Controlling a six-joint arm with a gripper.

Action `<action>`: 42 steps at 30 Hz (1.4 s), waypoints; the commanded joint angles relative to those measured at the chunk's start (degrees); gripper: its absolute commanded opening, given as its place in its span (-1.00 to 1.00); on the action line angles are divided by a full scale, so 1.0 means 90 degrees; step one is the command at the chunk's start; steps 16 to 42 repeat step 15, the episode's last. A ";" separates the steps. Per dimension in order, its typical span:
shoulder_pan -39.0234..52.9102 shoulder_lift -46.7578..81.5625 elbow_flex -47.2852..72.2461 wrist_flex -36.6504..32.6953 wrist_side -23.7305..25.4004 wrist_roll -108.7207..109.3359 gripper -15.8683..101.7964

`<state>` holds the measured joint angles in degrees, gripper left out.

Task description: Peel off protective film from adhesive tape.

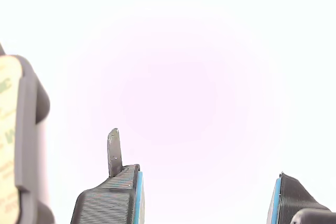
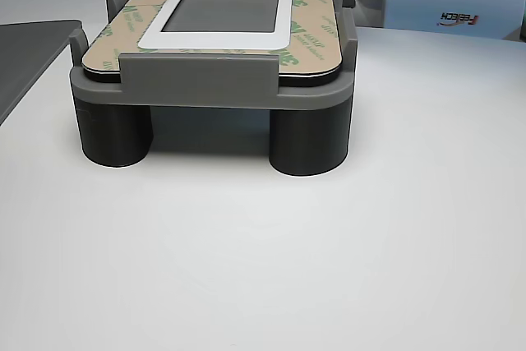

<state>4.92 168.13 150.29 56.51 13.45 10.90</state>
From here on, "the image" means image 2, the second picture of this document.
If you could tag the brown protective film green print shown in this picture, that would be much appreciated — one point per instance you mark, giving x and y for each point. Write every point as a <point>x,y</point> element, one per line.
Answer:
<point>316,38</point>

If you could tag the grey fixture with dark legs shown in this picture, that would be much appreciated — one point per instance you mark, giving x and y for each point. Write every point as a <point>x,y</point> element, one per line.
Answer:
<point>197,75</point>

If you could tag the white device panel with screen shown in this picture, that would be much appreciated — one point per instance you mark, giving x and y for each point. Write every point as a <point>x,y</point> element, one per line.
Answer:
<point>222,40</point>

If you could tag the white box with red logo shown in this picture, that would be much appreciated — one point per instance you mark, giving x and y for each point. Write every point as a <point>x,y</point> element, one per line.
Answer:
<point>411,10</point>

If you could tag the black flat tray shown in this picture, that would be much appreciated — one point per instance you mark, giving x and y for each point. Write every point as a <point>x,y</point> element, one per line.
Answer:
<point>24,59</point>

